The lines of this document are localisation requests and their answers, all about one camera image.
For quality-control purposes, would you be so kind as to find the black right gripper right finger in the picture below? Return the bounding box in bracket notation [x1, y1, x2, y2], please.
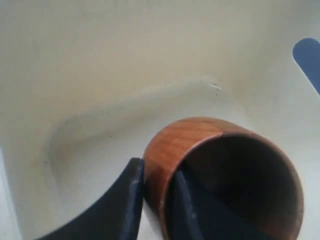
[170, 163, 273, 240]

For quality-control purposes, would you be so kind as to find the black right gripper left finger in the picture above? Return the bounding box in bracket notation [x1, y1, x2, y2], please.
[40, 158, 144, 240]

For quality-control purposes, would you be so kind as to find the brown wooden cup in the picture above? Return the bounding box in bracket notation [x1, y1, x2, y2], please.
[143, 117, 304, 240]

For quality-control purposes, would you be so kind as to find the left cream plastic bin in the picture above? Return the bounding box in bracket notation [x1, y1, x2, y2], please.
[0, 0, 320, 240]

